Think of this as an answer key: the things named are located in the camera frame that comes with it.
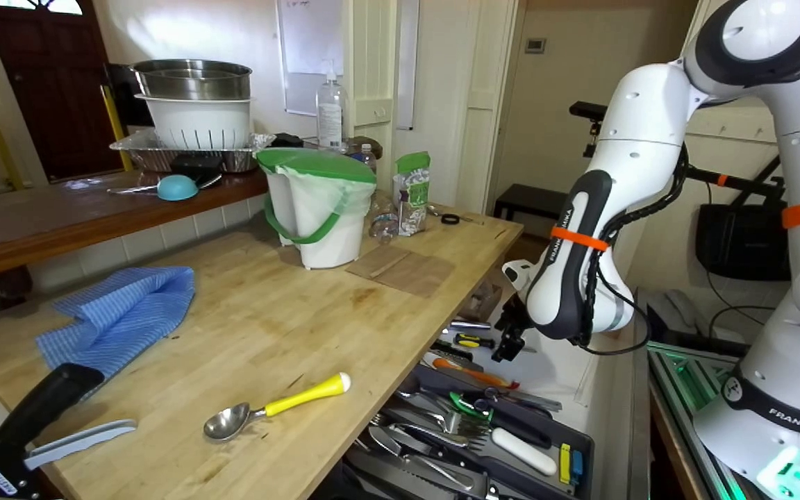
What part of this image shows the white bin green lid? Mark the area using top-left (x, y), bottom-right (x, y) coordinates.
top-left (254, 145), bottom-right (380, 272)

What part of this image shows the tall clear glass bottle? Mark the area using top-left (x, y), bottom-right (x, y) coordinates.
top-left (315, 73), bottom-right (347, 153)

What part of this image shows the black bicycle seat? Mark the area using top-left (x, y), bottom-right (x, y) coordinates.
top-left (566, 97), bottom-right (612, 126)

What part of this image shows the black bag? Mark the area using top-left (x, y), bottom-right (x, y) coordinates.
top-left (695, 155), bottom-right (795, 284)

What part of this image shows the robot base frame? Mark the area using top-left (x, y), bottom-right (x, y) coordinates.
top-left (645, 338), bottom-right (770, 500)

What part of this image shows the small clear glass jar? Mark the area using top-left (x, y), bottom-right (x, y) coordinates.
top-left (366, 202), bottom-right (400, 244)

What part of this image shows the metal mixing bowl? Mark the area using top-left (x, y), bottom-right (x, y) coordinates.
top-left (127, 56), bottom-right (255, 102)

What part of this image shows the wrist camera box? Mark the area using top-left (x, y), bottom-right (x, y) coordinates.
top-left (501, 259), bottom-right (540, 292)

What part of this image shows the blue cloth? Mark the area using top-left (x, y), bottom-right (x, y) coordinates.
top-left (33, 263), bottom-right (201, 377)

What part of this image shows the orange handled tool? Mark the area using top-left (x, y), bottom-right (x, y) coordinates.
top-left (419, 349), bottom-right (519, 395)

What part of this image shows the yellow black Stanley screwdriver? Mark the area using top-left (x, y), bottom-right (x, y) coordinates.
top-left (454, 327), bottom-right (511, 355)

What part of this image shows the black stool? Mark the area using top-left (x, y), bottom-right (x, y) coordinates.
top-left (491, 181), bottom-right (570, 224)

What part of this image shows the yellow handled ice cream scoop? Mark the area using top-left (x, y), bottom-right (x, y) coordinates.
top-left (201, 369), bottom-right (357, 444)

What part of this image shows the dark red door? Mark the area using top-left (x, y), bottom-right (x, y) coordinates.
top-left (0, 0), bottom-right (127, 183)

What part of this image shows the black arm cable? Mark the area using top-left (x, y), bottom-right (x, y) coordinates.
top-left (580, 165), bottom-right (693, 360)

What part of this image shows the white handled knife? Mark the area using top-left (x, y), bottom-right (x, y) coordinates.
top-left (489, 426), bottom-right (562, 477)

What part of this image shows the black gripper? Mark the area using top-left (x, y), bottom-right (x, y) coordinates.
top-left (489, 292), bottom-right (536, 363)

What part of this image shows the drawer of utensils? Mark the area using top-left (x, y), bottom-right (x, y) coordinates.
top-left (343, 363), bottom-right (600, 500)

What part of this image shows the white colander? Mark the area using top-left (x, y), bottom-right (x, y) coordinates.
top-left (140, 91), bottom-right (258, 153)

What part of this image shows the black clamp tool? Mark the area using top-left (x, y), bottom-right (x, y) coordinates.
top-left (0, 360), bottom-right (140, 500)

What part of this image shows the yellow flat utensil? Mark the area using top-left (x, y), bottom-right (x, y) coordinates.
top-left (557, 438), bottom-right (576, 488)

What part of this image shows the green handled utensil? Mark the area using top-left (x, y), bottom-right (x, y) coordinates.
top-left (445, 388), bottom-right (498, 430)

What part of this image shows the green snack bag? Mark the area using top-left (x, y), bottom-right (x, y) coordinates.
top-left (390, 148), bottom-right (437, 238)

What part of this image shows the brown wooden counter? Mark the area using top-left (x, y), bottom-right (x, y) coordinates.
top-left (0, 166), bottom-right (270, 285)

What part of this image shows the open wooden drawer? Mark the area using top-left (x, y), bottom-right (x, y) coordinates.
top-left (315, 267), bottom-right (657, 500)

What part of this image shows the blue bowl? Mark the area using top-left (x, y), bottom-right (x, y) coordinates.
top-left (154, 170), bottom-right (204, 205)

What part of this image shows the white wall board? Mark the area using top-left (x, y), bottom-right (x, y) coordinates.
top-left (272, 0), bottom-right (347, 119)

